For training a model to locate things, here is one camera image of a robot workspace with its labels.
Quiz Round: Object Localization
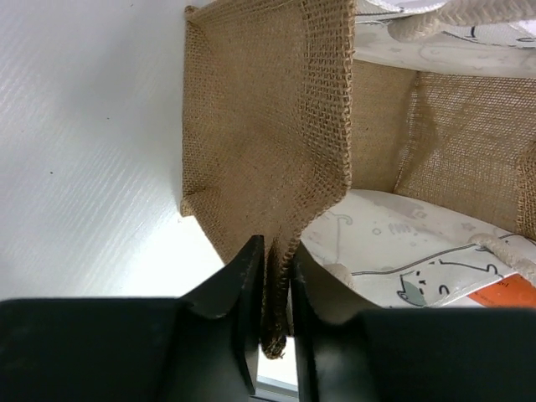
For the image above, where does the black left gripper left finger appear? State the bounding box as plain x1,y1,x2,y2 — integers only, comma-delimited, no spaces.
1,235,265,401

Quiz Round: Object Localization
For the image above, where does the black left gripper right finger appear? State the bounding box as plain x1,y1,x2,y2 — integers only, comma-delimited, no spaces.
291,246,535,402

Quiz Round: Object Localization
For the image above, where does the burlap canvas bag cat print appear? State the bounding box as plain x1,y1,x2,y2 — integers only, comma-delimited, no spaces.
180,1,535,358

